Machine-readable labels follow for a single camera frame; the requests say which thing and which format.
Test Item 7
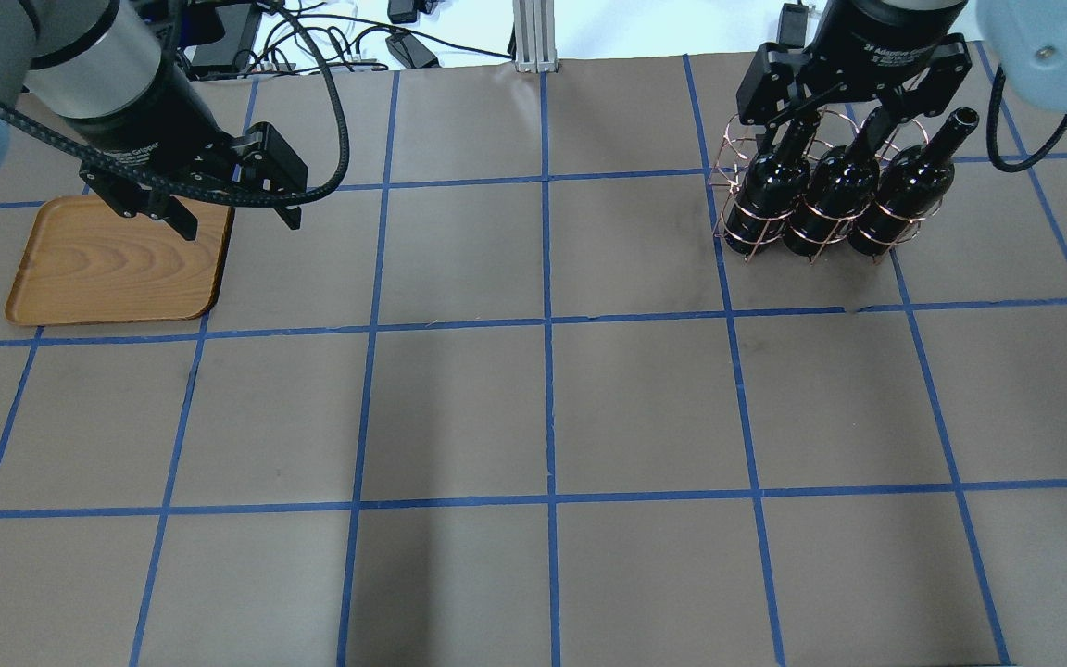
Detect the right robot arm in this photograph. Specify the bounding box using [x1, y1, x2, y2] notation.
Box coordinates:
[735, 1, 1067, 127]

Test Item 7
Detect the black power adapter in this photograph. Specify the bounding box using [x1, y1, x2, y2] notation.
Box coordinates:
[384, 33, 441, 70]

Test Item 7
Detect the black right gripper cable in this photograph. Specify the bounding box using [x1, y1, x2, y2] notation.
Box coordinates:
[985, 65, 1067, 173]

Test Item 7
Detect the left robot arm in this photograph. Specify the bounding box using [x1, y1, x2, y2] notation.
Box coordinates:
[0, 1, 308, 195]

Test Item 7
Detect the copper wire bottle basket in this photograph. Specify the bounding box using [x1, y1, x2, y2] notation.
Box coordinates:
[707, 107, 946, 263]

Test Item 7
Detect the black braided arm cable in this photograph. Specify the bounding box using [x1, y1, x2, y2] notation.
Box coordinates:
[0, 0, 351, 207]

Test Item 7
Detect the wooden tray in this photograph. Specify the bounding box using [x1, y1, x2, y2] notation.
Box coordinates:
[4, 195, 234, 328]

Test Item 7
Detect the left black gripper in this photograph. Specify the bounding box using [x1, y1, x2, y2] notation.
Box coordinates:
[64, 88, 308, 242]

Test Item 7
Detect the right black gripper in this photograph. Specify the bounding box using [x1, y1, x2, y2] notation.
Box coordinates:
[735, 1, 973, 127]

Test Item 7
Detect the dark wine bottle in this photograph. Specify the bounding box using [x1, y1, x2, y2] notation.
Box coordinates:
[723, 111, 821, 258]
[847, 107, 981, 260]
[782, 106, 897, 261]

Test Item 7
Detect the aluminium frame post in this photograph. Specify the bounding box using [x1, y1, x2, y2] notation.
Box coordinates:
[511, 0, 559, 73]

